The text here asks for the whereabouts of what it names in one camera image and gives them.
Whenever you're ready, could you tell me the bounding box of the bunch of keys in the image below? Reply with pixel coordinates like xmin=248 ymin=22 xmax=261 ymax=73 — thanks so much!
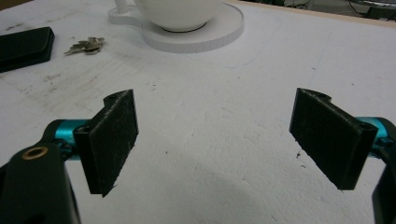
xmin=64 ymin=36 xmax=106 ymax=57

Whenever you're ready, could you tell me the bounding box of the black case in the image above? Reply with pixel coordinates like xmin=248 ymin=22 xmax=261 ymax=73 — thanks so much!
xmin=0 ymin=26 xmax=56 ymax=74

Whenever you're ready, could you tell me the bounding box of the white round stand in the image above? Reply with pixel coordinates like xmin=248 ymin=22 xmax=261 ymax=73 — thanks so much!
xmin=107 ymin=0 xmax=246 ymax=54

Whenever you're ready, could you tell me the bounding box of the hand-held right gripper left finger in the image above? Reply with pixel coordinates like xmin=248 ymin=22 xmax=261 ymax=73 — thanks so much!
xmin=43 ymin=89 xmax=139 ymax=198

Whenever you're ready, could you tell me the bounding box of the white cup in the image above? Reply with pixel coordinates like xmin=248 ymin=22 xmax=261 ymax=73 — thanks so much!
xmin=134 ymin=0 xmax=226 ymax=33

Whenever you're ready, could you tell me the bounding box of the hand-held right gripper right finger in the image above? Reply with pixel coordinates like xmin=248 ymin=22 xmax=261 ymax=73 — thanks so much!
xmin=289 ymin=87 xmax=396 ymax=191

